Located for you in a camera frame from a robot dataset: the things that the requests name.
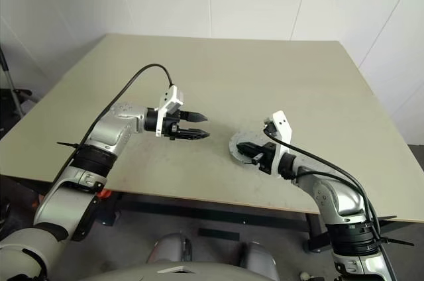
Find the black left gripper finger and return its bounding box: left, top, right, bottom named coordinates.
left=182, top=111, right=208, bottom=123
left=175, top=127, right=211, bottom=141

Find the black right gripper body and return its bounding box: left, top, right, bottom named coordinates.
left=253, top=142, right=278, bottom=175

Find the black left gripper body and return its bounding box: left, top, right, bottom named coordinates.
left=164, top=110, right=186, bottom=141

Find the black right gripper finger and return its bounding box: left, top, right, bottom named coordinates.
left=236, top=141, right=265, bottom=160

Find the metal housing with circuit board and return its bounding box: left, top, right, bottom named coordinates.
left=228, top=130, right=266, bottom=166

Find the black rectangular floor plate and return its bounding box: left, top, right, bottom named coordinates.
left=197, top=227, right=240, bottom=243

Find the grey rounded shape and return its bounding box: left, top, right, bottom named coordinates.
left=240, top=241, right=281, bottom=281
left=150, top=233, right=193, bottom=265

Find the silver robot torso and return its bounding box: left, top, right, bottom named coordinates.
left=109, top=259, right=252, bottom=281

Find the grey metal stand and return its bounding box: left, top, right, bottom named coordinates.
left=0, top=45, right=34, bottom=123

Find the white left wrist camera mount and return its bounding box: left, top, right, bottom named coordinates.
left=154, top=85, right=185, bottom=138

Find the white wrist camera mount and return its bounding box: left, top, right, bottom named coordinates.
left=154, top=85, right=185, bottom=138
left=263, top=110, right=293, bottom=176

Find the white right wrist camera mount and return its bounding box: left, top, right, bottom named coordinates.
left=263, top=110, right=293, bottom=176

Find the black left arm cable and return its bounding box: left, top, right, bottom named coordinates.
left=71, top=64, right=175, bottom=162

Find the black table frame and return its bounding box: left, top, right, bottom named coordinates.
left=0, top=174, right=332, bottom=255

